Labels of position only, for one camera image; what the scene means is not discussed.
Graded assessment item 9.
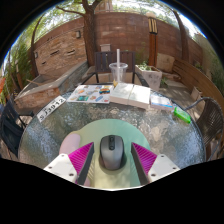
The clear plastic cup with straw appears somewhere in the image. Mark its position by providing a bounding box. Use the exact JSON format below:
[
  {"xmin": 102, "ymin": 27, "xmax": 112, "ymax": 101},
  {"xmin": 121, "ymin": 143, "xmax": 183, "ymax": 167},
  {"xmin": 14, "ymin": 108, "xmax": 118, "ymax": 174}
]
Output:
[{"xmin": 108, "ymin": 48, "xmax": 129, "ymax": 84}]

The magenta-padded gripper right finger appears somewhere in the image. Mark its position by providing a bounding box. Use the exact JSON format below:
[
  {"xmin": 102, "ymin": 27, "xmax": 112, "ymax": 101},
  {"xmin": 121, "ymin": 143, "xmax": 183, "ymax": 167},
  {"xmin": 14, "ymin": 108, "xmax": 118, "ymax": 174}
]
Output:
[{"xmin": 130, "ymin": 141, "xmax": 181, "ymax": 186}]

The dark wooden slatted chair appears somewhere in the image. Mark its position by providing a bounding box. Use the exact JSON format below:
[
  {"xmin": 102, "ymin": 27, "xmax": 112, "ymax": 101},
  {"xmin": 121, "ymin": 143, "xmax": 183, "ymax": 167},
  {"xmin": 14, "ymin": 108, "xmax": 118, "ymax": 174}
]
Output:
[{"xmin": 81, "ymin": 50, "xmax": 149, "ymax": 88}]

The white square planter with plant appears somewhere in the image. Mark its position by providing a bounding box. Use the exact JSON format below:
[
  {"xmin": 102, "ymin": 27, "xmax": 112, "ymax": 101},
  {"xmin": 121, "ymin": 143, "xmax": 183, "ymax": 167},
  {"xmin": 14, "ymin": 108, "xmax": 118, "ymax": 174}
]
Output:
[{"xmin": 134, "ymin": 61, "xmax": 163, "ymax": 91}]

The dark wicker metal-framed chair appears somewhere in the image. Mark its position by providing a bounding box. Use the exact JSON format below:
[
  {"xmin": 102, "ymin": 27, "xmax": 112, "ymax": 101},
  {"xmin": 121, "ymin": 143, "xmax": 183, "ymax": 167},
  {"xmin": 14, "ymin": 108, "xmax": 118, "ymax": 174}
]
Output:
[{"xmin": 183, "ymin": 96, "xmax": 224, "ymax": 161}]

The grey and black computer mouse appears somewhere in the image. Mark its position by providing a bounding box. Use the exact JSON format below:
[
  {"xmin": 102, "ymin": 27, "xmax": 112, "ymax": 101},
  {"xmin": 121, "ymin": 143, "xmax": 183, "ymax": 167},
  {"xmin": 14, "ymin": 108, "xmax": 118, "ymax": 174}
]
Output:
[{"xmin": 99, "ymin": 134, "xmax": 126, "ymax": 171}]

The wooden garden lamp post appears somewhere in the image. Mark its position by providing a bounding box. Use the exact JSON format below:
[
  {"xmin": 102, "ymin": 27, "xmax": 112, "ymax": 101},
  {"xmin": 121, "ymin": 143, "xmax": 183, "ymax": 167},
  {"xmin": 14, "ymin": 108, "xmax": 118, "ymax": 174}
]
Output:
[{"xmin": 146, "ymin": 12, "xmax": 159, "ymax": 68}]

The open white book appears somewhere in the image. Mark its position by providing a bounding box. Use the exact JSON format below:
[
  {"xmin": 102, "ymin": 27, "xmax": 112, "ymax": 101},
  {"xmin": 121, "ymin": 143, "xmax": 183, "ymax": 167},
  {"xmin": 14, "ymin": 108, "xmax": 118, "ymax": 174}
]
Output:
[{"xmin": 109, "ymin": 82, "xmax": 152, "ymax": 110}]

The white licence plate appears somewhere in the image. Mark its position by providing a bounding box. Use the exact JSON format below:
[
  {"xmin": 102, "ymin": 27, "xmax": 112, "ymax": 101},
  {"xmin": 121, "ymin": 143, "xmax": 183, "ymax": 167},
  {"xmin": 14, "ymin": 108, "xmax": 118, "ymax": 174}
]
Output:
[{"xmin": 35, "ymin": 95, "xmax": 67, "ymax": 124}]

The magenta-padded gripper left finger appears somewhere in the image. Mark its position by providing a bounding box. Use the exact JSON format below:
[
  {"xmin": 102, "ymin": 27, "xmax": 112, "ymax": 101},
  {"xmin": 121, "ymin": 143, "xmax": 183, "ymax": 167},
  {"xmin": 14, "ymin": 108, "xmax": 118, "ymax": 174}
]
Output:
[{"xmin": 43, "ymin": 141, "xmax": 95, "ymax": 186}]

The black folding armchair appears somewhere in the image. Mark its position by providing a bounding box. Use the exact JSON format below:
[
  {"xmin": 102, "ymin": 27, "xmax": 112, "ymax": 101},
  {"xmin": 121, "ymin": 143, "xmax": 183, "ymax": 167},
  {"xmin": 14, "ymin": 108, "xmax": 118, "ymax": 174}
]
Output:
[{"xmin": 0, "ymin": 98, "xmax": 34, "ymax": 159}]

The curved wooden slat bench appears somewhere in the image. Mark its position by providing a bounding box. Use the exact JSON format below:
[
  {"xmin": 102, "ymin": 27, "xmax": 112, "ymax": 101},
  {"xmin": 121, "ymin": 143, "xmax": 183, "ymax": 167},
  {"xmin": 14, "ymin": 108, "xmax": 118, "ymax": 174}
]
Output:
[{"xmin": 171, "ymin": 58, "xmax": 224, "ymax": 114}]

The pale wall-mounted box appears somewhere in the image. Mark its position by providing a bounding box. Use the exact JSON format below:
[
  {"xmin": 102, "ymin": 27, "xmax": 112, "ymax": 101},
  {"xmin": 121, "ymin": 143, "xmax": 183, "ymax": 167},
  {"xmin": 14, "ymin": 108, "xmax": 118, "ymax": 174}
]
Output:
[{"xmin": 99, "ymin": 43, "xmax": 112, "ymax": 53}]

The large forked tree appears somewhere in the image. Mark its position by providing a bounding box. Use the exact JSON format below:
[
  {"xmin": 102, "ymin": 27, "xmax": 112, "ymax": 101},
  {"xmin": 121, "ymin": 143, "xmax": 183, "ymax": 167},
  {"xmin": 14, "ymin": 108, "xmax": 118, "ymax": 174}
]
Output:
[{"xmin": 56, "ymin": 0, "xmax": 108, "ymax": 67}]

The colourful picture pamphlet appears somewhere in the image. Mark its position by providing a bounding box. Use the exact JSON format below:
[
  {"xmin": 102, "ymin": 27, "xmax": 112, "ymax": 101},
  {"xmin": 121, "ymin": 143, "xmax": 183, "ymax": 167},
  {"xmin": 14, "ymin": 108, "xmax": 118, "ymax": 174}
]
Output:
[{"xmin": 66, "ymin": 84, "xmax": 116, "ymax": 105}]

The thin pale booklet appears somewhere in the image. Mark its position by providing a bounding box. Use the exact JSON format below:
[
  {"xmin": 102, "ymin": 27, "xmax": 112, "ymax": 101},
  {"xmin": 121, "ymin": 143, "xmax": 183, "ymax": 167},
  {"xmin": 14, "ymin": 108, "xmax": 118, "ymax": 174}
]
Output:
[{"xmin": 149, "ymin": 94, "xmax": 175, "ymax": 112}]

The small white plant pot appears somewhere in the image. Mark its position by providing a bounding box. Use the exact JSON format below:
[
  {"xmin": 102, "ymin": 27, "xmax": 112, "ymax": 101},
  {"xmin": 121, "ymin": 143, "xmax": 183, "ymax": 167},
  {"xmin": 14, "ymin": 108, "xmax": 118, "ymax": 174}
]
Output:
[{"xmin": 190, "ymin": 85, "xmax": 203, "ymax": 98}]

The raised stone garden bed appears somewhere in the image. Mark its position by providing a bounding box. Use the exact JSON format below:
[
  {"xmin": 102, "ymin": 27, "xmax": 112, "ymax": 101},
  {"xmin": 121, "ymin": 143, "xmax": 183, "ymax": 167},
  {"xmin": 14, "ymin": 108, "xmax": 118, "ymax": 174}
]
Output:
[{"xmin": 14, "ymin": 59, "xmax": 90, "ymax": 111}]

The small green packet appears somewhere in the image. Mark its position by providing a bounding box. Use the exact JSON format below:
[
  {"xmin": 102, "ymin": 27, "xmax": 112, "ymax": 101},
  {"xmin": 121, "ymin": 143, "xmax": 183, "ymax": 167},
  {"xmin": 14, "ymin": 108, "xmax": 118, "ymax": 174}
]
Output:
[{"xmin": 173, "ymin": 105, "xmax": 192, "ymax": 124}]

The green mouse pad, pink wrist rest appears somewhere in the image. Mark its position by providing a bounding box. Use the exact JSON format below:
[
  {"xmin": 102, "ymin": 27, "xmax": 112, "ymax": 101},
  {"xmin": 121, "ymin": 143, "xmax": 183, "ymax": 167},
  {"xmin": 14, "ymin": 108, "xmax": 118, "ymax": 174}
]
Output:
[{"xmin": 59, "ymin": 118, "xmax": 152, "ymax": 189}]

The slim leaning tree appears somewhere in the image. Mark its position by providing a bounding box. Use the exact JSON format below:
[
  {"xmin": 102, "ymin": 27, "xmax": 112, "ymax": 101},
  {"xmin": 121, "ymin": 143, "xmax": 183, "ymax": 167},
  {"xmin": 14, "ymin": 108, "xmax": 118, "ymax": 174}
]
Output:
[{"xmin": 171, "ymin": 9, "xmax": 191, "ymax": 63}]

